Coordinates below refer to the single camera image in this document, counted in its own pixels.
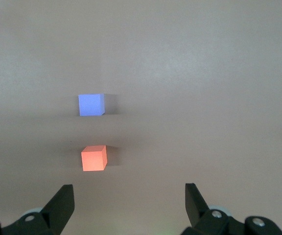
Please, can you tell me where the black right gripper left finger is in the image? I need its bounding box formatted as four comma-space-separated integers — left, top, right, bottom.
0, 184, 75, 235

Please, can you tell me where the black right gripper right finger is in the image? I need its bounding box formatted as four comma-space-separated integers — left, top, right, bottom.
181, 182, 282, 235

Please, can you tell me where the purple foam block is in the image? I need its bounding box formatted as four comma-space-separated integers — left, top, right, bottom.
78, 93, 105, 117

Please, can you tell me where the orange foam block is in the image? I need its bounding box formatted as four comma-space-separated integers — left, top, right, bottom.
81, 144, 108, 172

